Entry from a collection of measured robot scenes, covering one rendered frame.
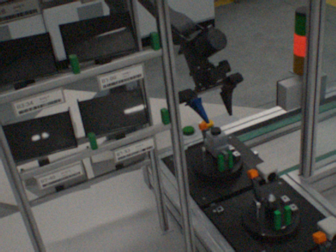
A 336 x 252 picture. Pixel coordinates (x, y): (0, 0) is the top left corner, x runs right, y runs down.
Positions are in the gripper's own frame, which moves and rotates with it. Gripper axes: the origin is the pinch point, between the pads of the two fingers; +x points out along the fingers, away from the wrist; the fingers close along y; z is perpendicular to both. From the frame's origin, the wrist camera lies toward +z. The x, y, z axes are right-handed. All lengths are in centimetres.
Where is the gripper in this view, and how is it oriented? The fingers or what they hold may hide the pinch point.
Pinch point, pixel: (215, 107)
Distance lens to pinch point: 127.3
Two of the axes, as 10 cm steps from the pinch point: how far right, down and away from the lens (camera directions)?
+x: 3.5, 9.4, -0.6
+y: 9.0, -3.1, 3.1
